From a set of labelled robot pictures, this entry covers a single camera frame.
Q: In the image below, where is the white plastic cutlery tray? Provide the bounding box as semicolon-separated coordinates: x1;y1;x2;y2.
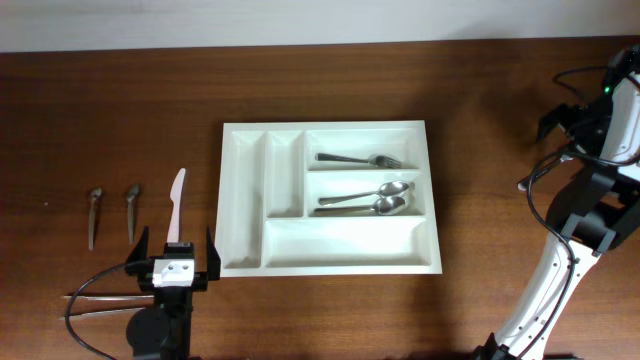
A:
215;120;442;277

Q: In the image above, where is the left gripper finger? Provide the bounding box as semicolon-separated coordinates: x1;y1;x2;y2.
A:
206;228;221;281
127;226;149;264

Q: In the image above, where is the metal spoon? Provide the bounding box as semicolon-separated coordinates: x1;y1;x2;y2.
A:
313;196;407;216
318;181;410;206

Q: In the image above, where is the metal spoon bottom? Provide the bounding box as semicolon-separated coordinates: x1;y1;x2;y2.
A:
313;196;407;216

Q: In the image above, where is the metal fork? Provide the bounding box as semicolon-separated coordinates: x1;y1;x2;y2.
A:
517;155;572;192
315;153;402;169

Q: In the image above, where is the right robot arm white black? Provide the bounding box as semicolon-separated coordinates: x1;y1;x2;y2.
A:
471;45;639;360

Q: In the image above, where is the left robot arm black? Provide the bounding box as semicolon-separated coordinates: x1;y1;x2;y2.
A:
125;228;221;360

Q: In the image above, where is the small metal teaspoon left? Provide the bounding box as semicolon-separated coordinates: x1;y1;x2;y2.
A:
88;187;103;251

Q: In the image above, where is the small metal teaspoon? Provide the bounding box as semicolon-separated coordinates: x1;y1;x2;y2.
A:
88;187;103;251
126;184;140;244

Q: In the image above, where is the small metal teaspoon right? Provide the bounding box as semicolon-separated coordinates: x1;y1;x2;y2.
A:
126;184;140;244

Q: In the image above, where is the metal fork top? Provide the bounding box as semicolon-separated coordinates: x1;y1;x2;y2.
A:
517;155;572;192

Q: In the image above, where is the pink plastic knife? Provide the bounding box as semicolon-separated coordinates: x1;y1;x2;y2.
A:
166;168;186;243

